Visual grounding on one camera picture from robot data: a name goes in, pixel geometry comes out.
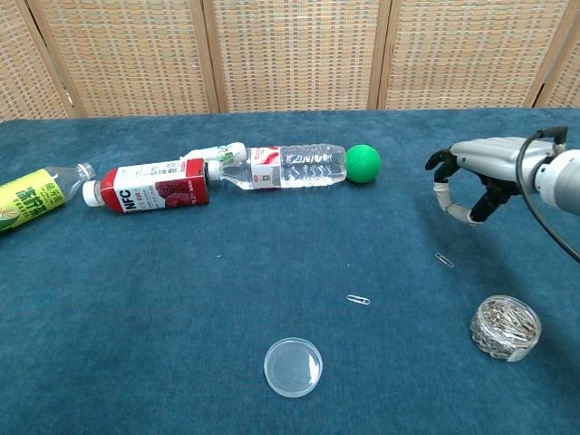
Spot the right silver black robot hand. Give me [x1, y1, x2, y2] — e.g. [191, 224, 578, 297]
[424, 137, 561, 227]

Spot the container of paper clips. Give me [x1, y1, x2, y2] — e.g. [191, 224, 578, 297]
[469, 295, 543, 363]

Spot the woven folding screen panel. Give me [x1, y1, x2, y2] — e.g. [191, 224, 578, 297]
[0, 0, 76, 121]
[536, 0, 580, 110]
[26, 0, 227, 119]
[378, 0, 572, 111]
[201, 0, 393, 114]

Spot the green ball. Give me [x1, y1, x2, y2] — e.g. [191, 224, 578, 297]
[344, 143, 382, 184]

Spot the clear water bottle red label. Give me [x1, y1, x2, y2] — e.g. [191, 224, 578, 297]
[206, 143, 349, 191]

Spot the small white yogurt bottle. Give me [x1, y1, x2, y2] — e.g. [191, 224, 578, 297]
[180, 140, 248, 164]

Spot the clear round plastic lid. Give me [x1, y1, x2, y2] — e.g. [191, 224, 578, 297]
[263, 336, 324, 399]

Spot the red juice bottle white cap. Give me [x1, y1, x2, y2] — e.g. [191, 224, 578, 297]
[82, 158, 211, 216]

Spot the blue table cloth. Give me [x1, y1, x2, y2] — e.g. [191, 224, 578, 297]
[0, 107, 580, 435]

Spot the green label plastic bottle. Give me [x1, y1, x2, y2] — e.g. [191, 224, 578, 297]
[0, 161, 97, 237]

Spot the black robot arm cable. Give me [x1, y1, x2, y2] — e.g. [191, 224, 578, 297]
[516, 125, 580, 264]

